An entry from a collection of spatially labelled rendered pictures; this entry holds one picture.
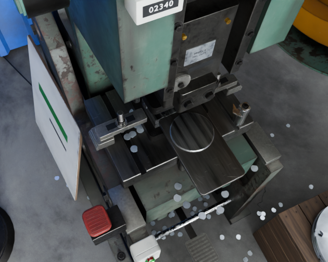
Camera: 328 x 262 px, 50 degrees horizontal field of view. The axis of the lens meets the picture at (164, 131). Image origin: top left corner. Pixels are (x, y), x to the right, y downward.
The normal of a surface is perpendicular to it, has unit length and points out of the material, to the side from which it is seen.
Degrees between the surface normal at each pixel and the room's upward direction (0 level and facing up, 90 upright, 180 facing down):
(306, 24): 90
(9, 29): 90
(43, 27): 31
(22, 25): 90
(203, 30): 90
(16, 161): 0
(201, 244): 0
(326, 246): 0
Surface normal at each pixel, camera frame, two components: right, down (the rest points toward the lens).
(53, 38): 0.29, 0.00
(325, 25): -0.89, 0.38
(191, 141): 0.06, -0.48
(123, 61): 0.46, 0.80
